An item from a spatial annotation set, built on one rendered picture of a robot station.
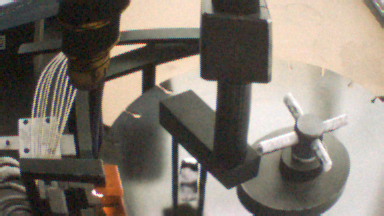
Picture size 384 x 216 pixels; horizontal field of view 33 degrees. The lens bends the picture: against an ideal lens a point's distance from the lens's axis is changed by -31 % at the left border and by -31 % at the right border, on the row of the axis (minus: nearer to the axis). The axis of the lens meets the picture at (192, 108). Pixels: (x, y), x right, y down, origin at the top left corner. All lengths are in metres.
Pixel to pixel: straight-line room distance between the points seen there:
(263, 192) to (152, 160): 0.10
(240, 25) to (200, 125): 0.12
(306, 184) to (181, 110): 0.12
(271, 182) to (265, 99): 0.12
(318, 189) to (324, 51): 0.58
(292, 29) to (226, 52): 0.71
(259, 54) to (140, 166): 0.18
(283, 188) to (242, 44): 0.16
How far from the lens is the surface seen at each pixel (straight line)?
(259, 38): 0.50
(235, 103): 0.54
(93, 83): 0.54
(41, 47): 0.85
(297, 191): 0.62
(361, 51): 1.22
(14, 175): 0.68
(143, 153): 0.67
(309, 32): 1.22
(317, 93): 0.74
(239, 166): 0.56
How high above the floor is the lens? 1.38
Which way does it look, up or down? 37 degrees down
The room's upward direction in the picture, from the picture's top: 2 degrees clockwise
